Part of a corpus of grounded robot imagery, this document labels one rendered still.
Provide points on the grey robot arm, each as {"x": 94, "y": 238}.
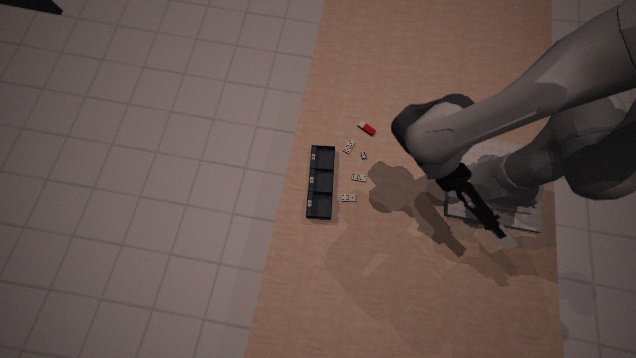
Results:
{"x": 593, "y": 64}

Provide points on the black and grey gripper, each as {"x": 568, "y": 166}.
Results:
{"x": 456, "y": 181}

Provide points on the black rack of three labelled bins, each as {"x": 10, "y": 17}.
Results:
{"x": 320, "y": 187}

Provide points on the white domino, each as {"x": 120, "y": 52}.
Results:
{"x": 348, "y": 146}
{"x": 359, "y": 177}
{"x": 348, "y": 197}

